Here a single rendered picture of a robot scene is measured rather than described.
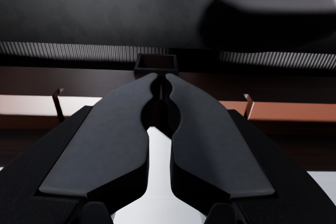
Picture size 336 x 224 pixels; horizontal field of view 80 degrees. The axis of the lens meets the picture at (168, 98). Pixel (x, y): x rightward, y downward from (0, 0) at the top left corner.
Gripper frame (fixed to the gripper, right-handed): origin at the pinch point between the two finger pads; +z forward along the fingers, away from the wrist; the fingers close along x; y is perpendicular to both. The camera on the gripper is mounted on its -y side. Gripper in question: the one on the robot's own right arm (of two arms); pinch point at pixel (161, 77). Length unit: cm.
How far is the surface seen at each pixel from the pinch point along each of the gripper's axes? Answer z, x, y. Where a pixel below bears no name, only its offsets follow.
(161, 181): 0.5, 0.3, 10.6
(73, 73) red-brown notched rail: 9.7, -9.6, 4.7
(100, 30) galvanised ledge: 19.5, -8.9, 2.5
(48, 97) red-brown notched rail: 4.9, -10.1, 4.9
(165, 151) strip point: 0.5, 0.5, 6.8
